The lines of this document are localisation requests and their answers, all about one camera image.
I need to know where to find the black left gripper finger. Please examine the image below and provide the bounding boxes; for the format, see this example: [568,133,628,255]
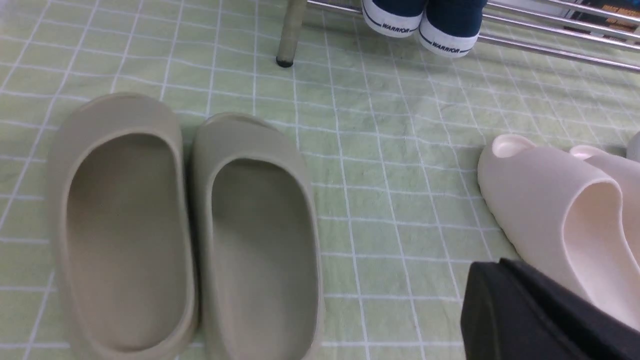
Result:
[460,258,640,360]

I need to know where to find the navy canvas shoe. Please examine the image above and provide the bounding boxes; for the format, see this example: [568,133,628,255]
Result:
[361,0,428,38]
[418,0,488,59]

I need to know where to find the metal shoe rack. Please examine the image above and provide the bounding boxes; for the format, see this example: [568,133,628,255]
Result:
[276,0,640,74]

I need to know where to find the cream slipper left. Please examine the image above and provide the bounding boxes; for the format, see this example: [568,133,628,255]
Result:
[477,133,639,330]

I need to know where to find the cream slipper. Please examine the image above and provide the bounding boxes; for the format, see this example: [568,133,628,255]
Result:
[477,133,639,330]
[569,145,640,262]

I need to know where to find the cream slipper right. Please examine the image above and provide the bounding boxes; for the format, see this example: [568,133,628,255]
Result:
[569,145,640,262]

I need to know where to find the green checked tablecloth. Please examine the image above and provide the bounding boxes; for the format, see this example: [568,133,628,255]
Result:
[0,0,639,360]

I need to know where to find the tan slipper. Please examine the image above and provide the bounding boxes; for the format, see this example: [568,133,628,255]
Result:
[188,112,325,360]
[45,92,199,360]

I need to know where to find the black image processing book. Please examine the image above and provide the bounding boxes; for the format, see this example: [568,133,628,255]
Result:
[565,0,640,43]

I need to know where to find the tan slipper far left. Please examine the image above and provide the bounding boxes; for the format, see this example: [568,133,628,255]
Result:
[45,92,199,360]

